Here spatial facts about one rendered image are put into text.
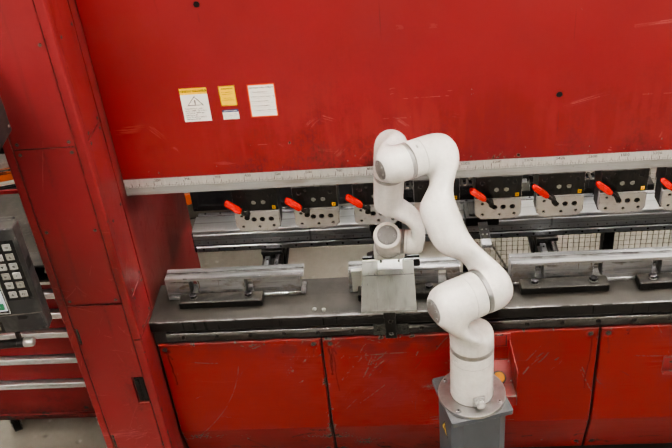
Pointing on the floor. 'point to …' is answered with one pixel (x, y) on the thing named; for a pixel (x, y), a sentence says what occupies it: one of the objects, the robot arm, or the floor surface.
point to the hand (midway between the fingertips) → (389, 257)
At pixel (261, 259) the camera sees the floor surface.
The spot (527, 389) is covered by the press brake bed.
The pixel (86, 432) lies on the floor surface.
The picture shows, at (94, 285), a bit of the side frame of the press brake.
